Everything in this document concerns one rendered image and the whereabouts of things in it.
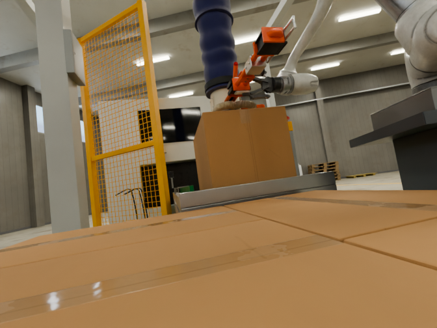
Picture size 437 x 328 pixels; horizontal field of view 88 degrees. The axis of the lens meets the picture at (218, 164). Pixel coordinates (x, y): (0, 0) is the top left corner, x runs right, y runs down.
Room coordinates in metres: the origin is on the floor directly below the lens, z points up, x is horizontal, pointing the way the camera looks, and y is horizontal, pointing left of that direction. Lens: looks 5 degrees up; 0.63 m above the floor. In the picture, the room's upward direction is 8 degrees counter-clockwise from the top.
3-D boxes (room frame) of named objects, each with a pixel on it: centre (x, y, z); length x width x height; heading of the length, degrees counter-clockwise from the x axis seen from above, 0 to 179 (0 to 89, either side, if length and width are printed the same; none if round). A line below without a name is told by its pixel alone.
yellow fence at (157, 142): (1.79, 0.75, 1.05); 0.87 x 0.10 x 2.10; 65
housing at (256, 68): (0.86, -0.20, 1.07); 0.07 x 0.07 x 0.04; 13
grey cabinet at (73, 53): (1.49, 0.89, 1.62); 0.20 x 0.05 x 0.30; 13
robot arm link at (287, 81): (1.10, -0.38, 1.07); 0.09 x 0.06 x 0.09; 13
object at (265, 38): (0.73, -0.22, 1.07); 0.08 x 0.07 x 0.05; 13
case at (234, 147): (1.31, -0.10, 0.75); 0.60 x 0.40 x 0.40; 11
